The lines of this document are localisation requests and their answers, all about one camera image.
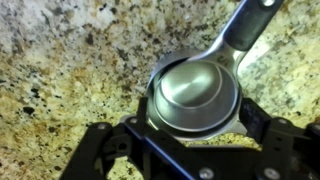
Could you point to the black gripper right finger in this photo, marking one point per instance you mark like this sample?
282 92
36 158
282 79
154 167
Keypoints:
256 116

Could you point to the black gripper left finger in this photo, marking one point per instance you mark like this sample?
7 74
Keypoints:
96 146

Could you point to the medium metal measuring cup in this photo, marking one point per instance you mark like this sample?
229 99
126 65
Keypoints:
193 90

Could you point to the large metal measuring cup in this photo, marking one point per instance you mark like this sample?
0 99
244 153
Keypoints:
166 57

